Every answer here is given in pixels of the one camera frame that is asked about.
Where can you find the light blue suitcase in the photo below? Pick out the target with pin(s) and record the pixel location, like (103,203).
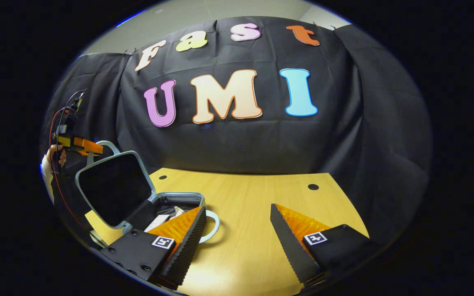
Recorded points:
(113,189)

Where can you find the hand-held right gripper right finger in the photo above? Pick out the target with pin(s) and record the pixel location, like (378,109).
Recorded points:
(292,250)

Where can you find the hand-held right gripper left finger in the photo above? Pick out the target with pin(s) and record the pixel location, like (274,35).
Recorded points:
(187,246)

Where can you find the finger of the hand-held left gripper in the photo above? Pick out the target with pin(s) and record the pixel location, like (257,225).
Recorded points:
(89,145)

